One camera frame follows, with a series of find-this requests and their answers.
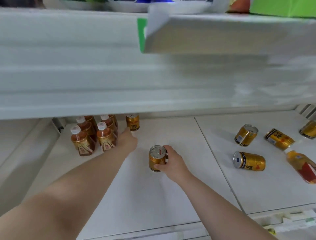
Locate green box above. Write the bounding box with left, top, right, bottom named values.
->
left=249, top=0, right=316, bottom=18

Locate green shelf label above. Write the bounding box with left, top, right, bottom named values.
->
left=137, top=18, right=148, bottom=53

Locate cluster of brown tea bottles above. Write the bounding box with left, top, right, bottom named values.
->
left=70, top=114, right=118, bottom=157

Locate orange juice bottle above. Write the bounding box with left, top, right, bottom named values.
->
left=286, top=148, right=316, bottom=185

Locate person's right forearm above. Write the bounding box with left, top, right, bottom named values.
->
left=177, top=173, right=280, bottom=240

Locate white metal shelf board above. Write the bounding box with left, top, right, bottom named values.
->
left=0, top=7, right=316, bottom=120

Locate white shelf bracket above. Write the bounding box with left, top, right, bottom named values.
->
left=51, top=118, right=66, bottom=135

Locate person's left hand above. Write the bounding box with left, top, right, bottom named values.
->
left=117, top=127, right=138, bottom=155

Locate orange packet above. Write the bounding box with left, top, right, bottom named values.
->
left=228, top=0, right=251, bottom=13

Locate gold drink can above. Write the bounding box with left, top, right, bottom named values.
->
left=126, top=113, right=140, bottom=132
left=149, top=145, right=169, bottom=173
left=264, top=128, right=295, bottom=151
left=233, top=151, right=266, bottom=172
left=234, top=124, right=259, bottom=147
left=299, top=120, right=316, bottom=139

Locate person's left forearm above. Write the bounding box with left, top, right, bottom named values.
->
left=0, top=145, right=136, bottom=240

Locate person's right hand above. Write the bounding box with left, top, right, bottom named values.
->
left=154, top=145, right=193, bottom=184

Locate white shelf edge rail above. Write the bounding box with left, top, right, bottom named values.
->
left=143, top=5, right=316, bottom=55

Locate shelf price label strip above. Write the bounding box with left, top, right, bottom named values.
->
left=247, top=207, right=316, bottom=240

